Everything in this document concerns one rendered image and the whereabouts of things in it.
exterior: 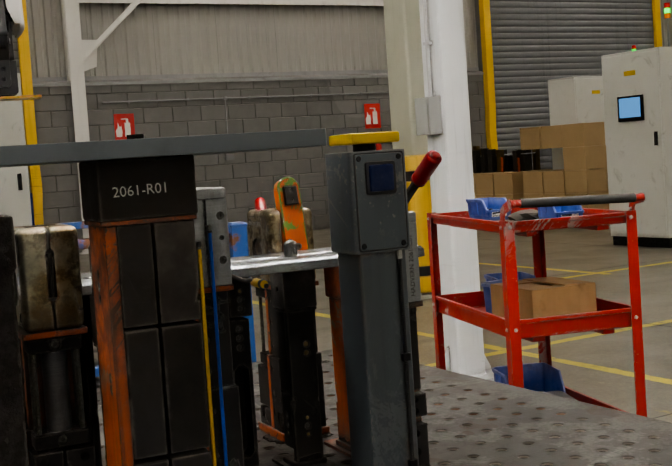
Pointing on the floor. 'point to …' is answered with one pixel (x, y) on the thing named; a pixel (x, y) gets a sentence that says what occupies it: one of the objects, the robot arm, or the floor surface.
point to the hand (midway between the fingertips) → (2, 78)
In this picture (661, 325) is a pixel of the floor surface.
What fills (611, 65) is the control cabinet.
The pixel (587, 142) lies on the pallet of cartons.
